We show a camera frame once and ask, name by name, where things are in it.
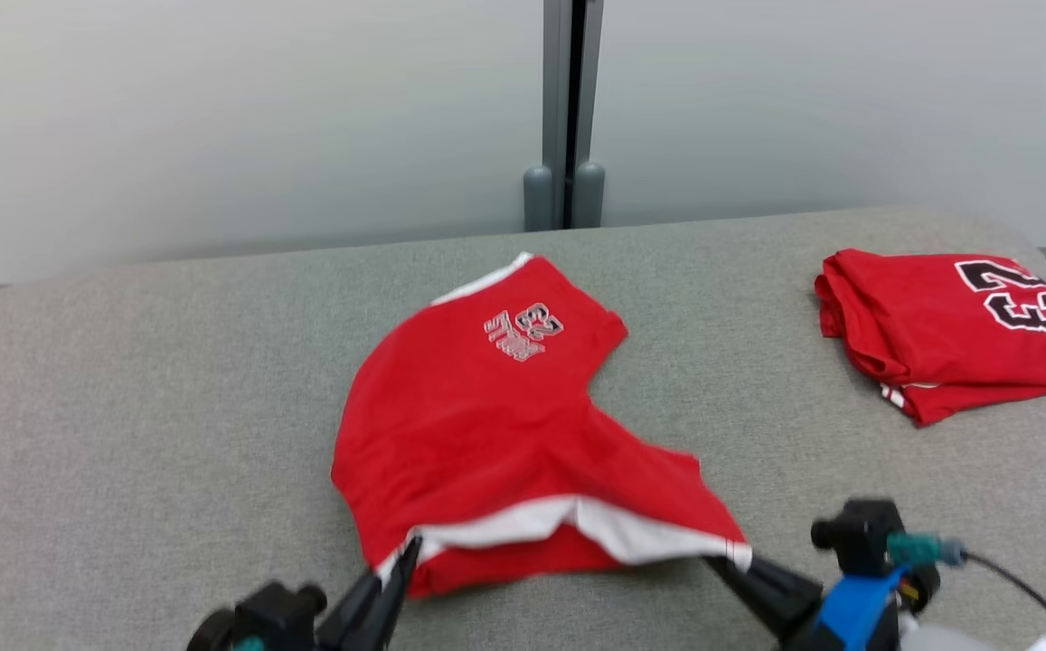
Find teal right camera connector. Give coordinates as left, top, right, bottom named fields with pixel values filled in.
left=886, top=532, right=968, bottom=569

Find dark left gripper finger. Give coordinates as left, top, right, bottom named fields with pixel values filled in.
left=355, top=535, right=424, bottom=651
left=315, top=568, right=381, bottom=651

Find grey cylindrical post foot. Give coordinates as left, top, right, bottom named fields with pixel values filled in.
left=572, top=161, right=607, bottom=229
left=523, top=164, right=555, bottom=232

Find grey metal partition post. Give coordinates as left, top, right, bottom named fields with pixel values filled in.
left=523, top=0, right=607, bottom=231

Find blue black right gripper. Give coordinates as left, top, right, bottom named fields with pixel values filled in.
left=703, top=553, right=939, bottom=651

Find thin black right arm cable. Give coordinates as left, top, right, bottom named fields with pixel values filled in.
left=966, top=552, right=1046, bottom=625

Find red shorts white trim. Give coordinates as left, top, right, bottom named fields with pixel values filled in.
left=331, top=253, right=754, bottom=599

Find red jersey shirt white sleeves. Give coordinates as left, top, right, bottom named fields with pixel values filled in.
left=815, top=249, right=1046, bottom=428

